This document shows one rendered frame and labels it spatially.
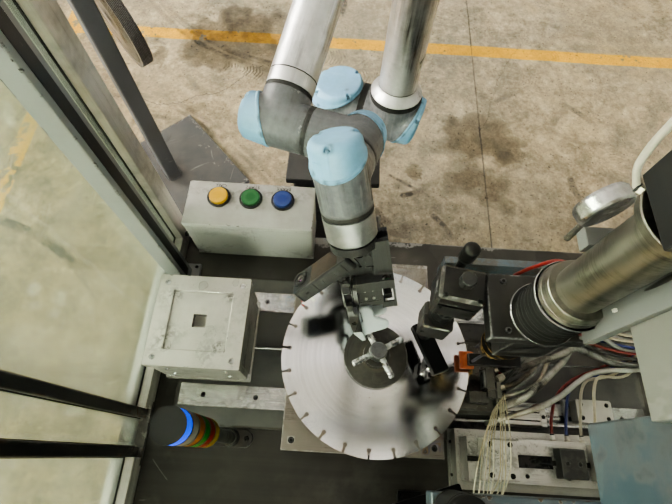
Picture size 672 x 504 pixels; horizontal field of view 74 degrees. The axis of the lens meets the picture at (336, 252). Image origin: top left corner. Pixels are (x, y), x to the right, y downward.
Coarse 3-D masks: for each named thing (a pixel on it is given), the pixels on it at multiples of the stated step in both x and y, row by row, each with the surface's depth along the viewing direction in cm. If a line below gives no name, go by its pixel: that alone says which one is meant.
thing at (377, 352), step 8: (368, 336) 75; (376, 344) 74; (384, 344) 74; (392, 344) 74; (376, 352) 73; (384, 352) 73; (360, 360) 73; (376, 360) 74; (384, 360) 73; (384, 368) 73; (392, 376) 72
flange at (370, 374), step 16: (352, 336) 79; (384, 336) 79; (352, 352) 78; (368, 352) 76; (400, 352) 78; (352, 368) 76; (368, 368) 76; (400, 368) 77; (368, 384) 75; (384, 384) 75
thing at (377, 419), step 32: (416, 288) 84; (320, 320) 81; (416, 320) 81; (288, 352) 78; (320, 352) 78; (416, 352) 79; (448, 352) 79; (288, 384) 76; (320, 384) 76; (352, 384) 76; (416, 384) 77; (448, 384) 77; (320, 416) 74; (352, 416) 74; (384, 416) 74; (416, 416) 74; (448, 416) 74; (352, 448) 72; (384, 448) 72; (416, 448) 72
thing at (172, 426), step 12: (168, 408) 54; (180, 408) 54; (156, 420) 54; (168, 420) 54; (180, 420) 54; (192, 420) 56; (156, 432) 53; (168, 432) 53; (180, 432) 53; (168, 444) 53
